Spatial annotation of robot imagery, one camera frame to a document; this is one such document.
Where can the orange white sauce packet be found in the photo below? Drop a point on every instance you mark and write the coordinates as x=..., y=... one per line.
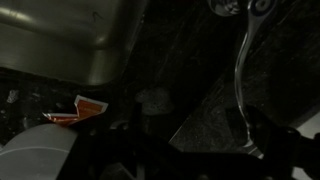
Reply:
x=90, y=108

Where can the white plate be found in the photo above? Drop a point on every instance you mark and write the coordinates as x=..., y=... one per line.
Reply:
x=33, y=153

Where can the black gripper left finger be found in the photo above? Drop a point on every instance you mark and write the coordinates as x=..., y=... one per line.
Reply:
x=136, y=115

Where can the stainless steel sink basin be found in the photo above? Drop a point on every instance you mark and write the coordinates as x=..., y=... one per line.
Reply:
x=60, y=40

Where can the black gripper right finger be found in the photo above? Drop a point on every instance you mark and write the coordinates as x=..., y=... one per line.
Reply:
x=266, y=136

